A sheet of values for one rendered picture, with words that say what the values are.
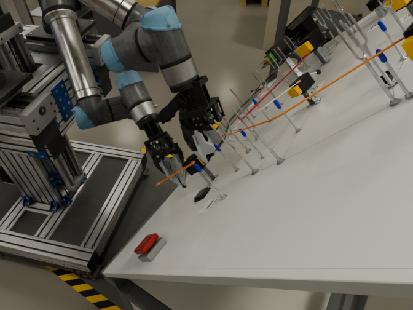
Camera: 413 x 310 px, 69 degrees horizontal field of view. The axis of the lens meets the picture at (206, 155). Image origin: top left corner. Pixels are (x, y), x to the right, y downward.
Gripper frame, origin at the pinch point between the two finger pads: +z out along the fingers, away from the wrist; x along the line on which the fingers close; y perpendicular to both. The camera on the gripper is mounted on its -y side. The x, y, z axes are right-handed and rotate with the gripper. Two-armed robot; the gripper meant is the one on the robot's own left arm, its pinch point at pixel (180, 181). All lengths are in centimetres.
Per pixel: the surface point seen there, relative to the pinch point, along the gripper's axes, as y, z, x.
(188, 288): -5.0, 29.8, -12.8
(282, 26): -46, -44, 71
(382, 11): -2, -18, 80
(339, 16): -61, -40, 106
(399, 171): 56, 12, 27
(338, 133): 39, 7, 31
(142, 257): 21.0, 12.0, -13.1
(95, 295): -82, 31, -78
